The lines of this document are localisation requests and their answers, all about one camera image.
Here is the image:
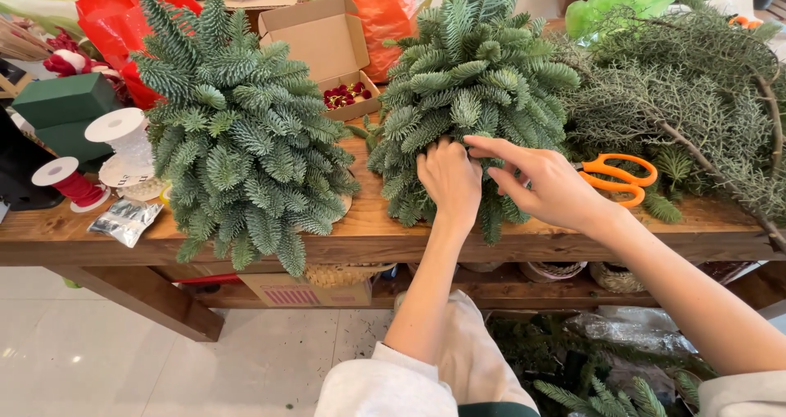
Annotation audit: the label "person's left hand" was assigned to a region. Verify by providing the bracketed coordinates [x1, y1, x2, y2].
[417, 136, 483, 223]

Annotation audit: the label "silver foil packet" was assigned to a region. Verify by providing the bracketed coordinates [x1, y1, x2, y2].
[86, 196, 165, 249]

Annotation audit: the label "person's white sweatshirt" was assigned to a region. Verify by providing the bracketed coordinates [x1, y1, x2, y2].
[314, 341, 786, 417]

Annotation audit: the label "cluster of red berry picks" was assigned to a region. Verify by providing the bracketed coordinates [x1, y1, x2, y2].
[323, 81, 373, 110]

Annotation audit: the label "person's right hand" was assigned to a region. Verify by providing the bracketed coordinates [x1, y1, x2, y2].
[463, 135, 616, 234]

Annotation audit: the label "heap of loose fir branches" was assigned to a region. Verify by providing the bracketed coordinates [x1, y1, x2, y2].
[487, 314, 718, 417]

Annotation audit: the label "full fir branch arrangement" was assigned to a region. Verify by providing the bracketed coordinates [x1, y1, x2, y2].
[131, 0, 362, 278]

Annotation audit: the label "orange plastic bag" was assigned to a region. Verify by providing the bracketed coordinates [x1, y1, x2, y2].
[329, 0, 432, 85]

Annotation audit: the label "striped cardboard box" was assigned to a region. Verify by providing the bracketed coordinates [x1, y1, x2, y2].
[237, 272, 373, 309]

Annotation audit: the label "unfinished fir branch arrangement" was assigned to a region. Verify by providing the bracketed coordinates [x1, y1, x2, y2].
[366, 0, 581, 246]

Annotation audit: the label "wooden work table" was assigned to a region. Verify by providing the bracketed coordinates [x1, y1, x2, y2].
[0, 17, 786, 343]

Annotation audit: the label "red plastic bag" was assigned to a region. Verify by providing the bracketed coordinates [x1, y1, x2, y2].
[75, 0, 204, 111]

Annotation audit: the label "bundle of thin wooden sticks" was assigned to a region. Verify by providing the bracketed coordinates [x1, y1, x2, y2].
[0, 14, 57, 62]

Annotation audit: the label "red and white plush ornament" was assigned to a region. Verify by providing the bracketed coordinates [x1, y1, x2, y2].
[41, 29, 125, 88]

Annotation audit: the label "clear plastic wrap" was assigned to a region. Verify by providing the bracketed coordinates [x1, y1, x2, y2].
[564, 306, 699, 358]

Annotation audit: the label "person's beige apron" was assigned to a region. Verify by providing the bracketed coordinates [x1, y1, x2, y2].
[393, 290, 542, 417]

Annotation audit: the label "white spool of pearl string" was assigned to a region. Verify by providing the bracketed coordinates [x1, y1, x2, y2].
[84, 107, 168, 202]

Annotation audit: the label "open brown cardboard box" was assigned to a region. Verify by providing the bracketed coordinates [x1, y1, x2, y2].
[258, 0, 383, 122]

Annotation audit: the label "orange handled scissors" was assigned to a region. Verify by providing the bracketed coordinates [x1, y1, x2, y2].
[574, 153, 659, 209]

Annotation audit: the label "pile of cypress branches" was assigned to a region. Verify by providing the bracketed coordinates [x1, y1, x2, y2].
[548, 0, 786, 253]

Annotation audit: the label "white spool of red ribbon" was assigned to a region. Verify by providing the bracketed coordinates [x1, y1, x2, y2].
[31, 157, 113, 214]

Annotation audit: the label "dark green floral foam block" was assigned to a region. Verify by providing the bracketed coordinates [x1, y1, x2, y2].
[33, 119, 115, 164]
[11, 72, 121, 130]

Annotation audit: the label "black case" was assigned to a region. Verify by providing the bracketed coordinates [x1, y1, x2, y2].
[0, 106, 66, 213]

